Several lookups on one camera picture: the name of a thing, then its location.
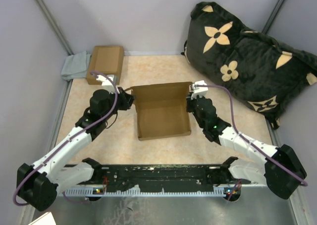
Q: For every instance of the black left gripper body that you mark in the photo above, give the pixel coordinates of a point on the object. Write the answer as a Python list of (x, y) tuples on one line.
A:
[(122, 102)]

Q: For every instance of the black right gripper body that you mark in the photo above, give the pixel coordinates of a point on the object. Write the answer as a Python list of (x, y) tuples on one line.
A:
[(191, 107)]

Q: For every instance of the brown cardboard box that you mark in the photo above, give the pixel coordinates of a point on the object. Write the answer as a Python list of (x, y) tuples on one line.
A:
[(161, 110)]

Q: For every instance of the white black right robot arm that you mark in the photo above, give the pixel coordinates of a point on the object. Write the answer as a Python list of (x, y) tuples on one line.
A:
[(277, 167)]

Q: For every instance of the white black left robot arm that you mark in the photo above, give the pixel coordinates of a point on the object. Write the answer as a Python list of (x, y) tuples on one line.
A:
[(40, 183)]

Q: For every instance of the small folded cardboard box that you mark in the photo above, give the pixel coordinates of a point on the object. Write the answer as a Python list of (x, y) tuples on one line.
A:
[(107, 59)]

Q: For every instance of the large folded cardboard box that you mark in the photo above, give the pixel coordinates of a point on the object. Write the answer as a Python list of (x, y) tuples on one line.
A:
[(91, 80)]

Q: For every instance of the grey folded cloth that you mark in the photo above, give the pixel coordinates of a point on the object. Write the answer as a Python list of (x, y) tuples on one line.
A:
[(76, 66)]

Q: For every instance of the black floral plush pillow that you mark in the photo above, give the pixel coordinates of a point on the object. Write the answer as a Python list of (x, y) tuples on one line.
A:
[(261, 72)]

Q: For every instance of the white paper sheet corner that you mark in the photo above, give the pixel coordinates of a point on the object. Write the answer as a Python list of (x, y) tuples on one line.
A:
[(45, 219)]

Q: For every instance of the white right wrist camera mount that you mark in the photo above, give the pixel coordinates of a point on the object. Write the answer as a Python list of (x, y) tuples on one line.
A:
[(198, 89)]

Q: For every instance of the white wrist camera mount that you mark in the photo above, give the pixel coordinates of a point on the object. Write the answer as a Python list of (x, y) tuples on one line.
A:
[(198, 89), (107, 82)]

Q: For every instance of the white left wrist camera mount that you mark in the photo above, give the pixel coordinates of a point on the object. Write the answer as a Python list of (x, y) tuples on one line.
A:
[(107, 82)]

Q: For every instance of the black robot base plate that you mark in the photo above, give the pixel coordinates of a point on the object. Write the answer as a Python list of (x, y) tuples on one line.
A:
[(171, 178)]

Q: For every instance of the white slotted cable duct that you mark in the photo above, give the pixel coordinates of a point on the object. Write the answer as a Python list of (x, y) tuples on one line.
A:
[(98, 192)]

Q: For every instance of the left aluminium corner post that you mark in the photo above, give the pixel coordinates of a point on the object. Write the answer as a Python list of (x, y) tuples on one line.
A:
[(54, 26)]

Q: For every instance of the aluminium corner post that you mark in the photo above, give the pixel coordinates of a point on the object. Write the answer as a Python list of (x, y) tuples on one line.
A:
[(273, 16), (54, 26)]

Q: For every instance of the right aluminium corner post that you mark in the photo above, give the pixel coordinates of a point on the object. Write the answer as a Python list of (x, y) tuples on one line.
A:
[(273, 16)]

